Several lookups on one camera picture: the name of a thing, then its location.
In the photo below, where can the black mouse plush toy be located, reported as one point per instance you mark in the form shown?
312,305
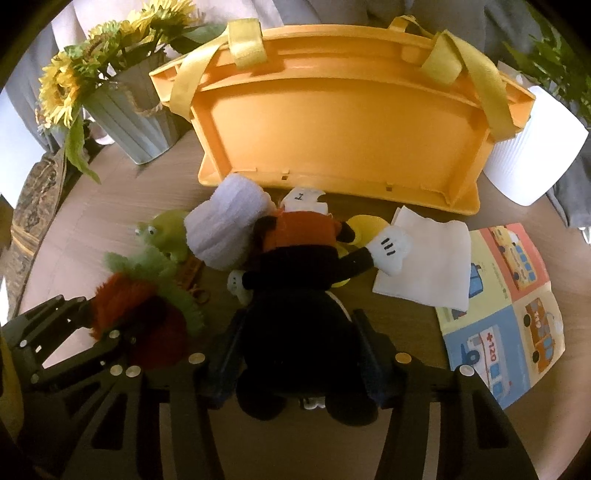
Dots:
299,340

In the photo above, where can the grey ribbed metal vase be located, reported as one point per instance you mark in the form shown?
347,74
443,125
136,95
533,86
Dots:
128,109

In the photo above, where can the red fluffy plush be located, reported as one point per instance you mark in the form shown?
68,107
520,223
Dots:
157,330

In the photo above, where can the patterned rug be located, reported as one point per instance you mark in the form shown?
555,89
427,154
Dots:
36,207

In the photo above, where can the orange plastic storage basket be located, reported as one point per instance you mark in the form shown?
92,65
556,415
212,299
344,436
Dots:
392,113

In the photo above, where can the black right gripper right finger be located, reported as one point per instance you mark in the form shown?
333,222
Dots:
444,424

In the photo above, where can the yellow artificial sunflowers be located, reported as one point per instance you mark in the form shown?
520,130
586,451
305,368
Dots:
112,48

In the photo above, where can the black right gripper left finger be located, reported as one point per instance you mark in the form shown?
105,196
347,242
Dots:
132,425

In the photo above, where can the white plant pot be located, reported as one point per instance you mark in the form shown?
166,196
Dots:
524,168

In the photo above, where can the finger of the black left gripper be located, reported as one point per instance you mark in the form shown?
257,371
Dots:
35,334
80,399

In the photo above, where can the white cloth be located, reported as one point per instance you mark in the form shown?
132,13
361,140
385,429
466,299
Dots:
437,270

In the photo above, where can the lavender rolled towel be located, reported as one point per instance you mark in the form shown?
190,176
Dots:
218,230

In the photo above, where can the green potted plant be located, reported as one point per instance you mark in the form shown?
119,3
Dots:
553,65

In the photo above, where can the green frog plush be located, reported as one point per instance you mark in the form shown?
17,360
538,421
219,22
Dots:
162,254

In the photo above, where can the colourful vehicle cloth book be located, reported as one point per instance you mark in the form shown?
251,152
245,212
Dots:
513,332

